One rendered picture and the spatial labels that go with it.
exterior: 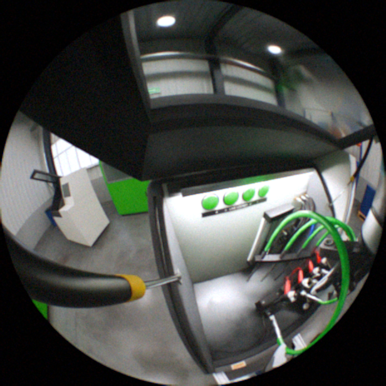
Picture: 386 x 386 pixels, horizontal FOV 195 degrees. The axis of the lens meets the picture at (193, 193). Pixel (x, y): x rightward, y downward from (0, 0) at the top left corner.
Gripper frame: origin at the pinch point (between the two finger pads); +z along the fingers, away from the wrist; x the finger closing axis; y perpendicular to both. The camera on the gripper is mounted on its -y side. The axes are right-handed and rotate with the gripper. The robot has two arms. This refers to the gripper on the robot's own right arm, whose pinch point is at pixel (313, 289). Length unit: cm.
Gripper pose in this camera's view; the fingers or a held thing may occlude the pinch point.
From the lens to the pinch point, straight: 40.9
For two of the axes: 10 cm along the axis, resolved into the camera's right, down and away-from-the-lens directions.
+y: 1.7, 4.3, -8.9
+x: 9.8, -1.8, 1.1
